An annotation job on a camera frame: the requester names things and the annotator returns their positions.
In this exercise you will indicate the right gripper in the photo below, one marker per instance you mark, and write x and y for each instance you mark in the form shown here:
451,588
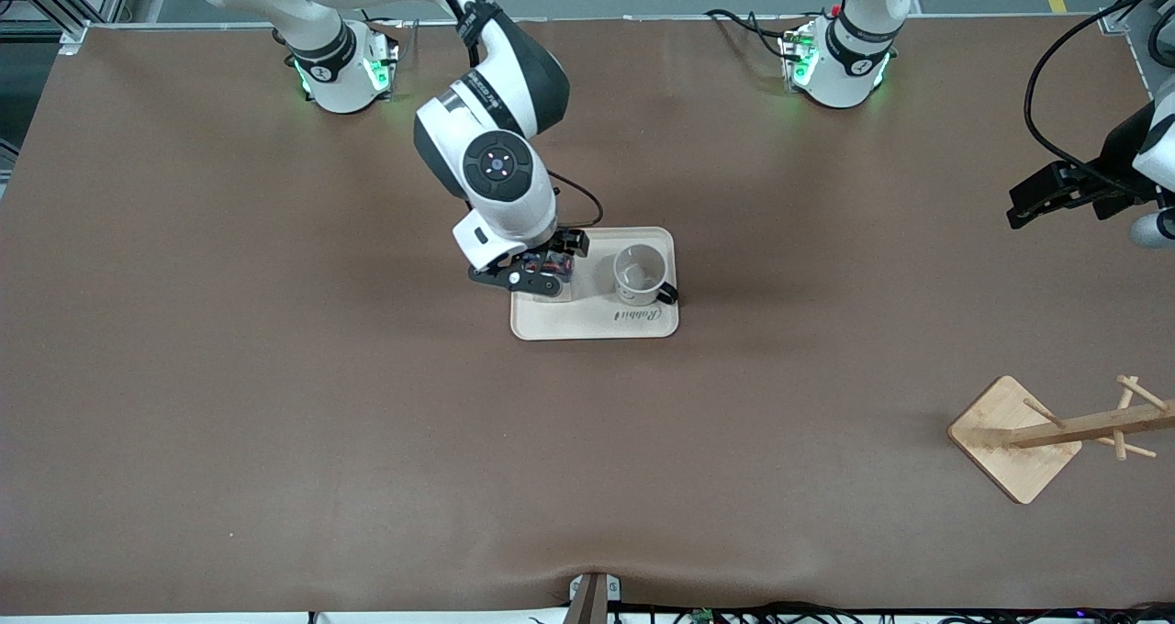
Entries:
566,241

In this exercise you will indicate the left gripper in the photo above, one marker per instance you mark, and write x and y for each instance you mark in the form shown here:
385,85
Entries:
1116,160

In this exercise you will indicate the blue white milk carton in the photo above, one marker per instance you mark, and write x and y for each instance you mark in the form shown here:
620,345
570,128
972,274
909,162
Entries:
549,266

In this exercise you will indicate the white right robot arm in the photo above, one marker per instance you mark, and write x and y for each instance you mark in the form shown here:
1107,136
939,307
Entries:
514,216

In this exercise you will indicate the beige plastic tray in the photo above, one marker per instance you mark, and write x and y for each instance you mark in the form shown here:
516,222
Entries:
597,321

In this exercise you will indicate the brown table cover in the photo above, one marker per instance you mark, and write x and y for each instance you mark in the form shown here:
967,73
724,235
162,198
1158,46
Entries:
587,468

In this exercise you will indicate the wooden mug tree stand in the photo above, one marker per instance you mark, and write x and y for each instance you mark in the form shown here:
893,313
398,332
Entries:
1010,450

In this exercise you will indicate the small green circuit board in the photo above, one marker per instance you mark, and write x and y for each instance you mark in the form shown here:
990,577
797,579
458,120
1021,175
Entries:
702,617

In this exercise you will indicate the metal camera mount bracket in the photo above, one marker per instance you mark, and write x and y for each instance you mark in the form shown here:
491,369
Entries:
592,601

